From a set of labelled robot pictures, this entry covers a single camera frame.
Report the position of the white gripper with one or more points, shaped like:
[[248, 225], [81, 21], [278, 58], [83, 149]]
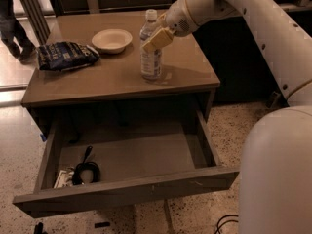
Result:
[[177, 17]]

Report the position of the dark blue chip bag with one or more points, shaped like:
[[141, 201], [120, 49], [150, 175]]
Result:
[[65, 55]]

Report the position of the open grey top drawer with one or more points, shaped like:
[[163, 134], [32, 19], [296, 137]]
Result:
[[144, 160]]

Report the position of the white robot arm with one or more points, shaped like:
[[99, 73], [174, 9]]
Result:
[[275, 178]]

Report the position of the person legs in jeans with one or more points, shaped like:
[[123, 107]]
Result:
[[13, 34]]

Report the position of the grey wooden cabinet table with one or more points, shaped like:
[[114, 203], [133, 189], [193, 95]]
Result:
[[185, 68]]

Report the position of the small black floor object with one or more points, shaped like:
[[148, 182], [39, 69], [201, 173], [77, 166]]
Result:
[[101, 224]]

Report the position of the clear blue plastic water bottle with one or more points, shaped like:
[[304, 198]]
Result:
[[150, 63]]

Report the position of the white paper bowl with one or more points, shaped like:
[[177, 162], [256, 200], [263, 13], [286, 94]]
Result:
[[112, 41]]

